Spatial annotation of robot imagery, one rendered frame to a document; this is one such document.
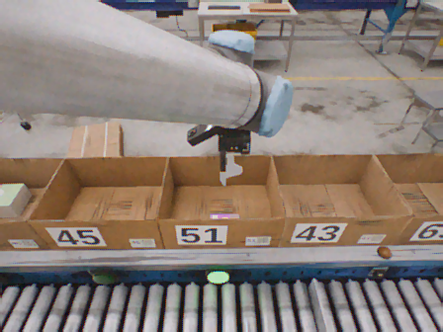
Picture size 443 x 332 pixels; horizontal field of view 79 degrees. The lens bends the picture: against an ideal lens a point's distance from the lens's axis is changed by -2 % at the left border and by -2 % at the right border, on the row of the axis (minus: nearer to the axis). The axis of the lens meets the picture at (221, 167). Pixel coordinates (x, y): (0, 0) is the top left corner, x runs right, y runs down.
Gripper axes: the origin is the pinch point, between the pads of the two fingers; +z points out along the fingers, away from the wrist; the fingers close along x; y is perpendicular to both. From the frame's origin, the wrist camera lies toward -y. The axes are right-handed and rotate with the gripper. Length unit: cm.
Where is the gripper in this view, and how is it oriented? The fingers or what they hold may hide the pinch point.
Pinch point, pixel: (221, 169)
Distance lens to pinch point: 77.9
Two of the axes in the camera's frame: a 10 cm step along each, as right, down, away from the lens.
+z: 0.0, 7.3, 6.9
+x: -0.1, -6.9, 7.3
